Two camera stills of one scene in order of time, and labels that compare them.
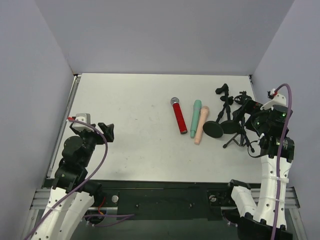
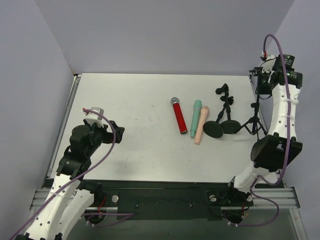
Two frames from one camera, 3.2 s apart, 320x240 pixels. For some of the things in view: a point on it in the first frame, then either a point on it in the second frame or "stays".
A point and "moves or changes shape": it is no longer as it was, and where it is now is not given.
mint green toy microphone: [196, 115] stays
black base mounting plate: [168, 200] stays
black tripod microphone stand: [240, 139] moves or changes shape
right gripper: [249, 113] → [263, 83]
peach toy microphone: [203, 115] stays
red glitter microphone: [179, 115] stays
